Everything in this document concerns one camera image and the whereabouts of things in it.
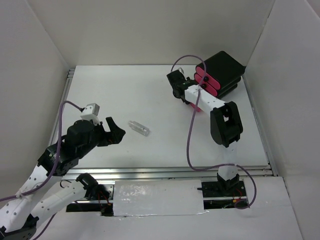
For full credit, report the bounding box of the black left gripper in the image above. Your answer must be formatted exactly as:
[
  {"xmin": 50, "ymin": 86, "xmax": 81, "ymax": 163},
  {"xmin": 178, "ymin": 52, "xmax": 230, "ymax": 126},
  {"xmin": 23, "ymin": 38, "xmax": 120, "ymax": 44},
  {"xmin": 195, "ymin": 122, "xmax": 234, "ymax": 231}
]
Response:
[{"xmin": 78, "ymin": 116, "xmax": 126, "ymax": 158}]

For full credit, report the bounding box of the clear bottle with barcode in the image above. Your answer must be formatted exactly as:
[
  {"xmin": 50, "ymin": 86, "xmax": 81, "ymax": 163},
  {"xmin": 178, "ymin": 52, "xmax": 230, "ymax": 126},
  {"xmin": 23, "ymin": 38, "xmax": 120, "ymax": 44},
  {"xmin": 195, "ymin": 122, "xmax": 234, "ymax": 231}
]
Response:
[{"xmin": 128, "ymin": 120, "xmax": 150, "ymax": 137}]

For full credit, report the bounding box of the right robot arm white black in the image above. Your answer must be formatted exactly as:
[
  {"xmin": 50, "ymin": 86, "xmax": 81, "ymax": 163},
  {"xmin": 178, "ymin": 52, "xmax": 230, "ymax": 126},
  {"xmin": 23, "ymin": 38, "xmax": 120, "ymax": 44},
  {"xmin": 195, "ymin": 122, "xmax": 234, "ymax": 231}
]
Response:
[{"xmin": 167, "ymin": 70, "xmax": 243, "ymax": 196}]

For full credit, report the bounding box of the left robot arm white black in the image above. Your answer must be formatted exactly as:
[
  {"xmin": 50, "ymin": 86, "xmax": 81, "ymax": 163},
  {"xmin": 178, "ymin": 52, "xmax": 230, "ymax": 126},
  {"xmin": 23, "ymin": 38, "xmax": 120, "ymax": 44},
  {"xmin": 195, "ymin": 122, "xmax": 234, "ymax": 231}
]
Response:
[{"xmin": 0, "ymin": 117, "xmax": 126, "ymax": 240}]

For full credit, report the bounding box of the black drawer cabinet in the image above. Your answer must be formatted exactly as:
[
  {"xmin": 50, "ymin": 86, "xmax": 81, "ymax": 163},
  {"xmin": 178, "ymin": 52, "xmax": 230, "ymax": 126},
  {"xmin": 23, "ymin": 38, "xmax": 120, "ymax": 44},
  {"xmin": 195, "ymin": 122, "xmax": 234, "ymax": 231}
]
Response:
[{"xmin": 196, "ymin": 51, "xmax": 246, "ymax": 99}]

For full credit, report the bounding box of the white cover panel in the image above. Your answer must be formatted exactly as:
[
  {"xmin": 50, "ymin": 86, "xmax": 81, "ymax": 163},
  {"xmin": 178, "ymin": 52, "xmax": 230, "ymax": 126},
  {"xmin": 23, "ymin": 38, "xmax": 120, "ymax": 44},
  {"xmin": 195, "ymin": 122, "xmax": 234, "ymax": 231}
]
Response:
[{"xmin": 113, "ymin": 179, "xmax": 205, "ymax": 217}]

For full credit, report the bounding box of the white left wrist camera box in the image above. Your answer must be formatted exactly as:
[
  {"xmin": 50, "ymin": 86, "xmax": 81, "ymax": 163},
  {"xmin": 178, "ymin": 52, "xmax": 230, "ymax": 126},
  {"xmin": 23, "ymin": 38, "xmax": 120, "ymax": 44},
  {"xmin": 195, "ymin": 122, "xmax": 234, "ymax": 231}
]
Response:
[{"xmin": 80, "ymin": 103, "xmax": 100, "ymax": 125}]

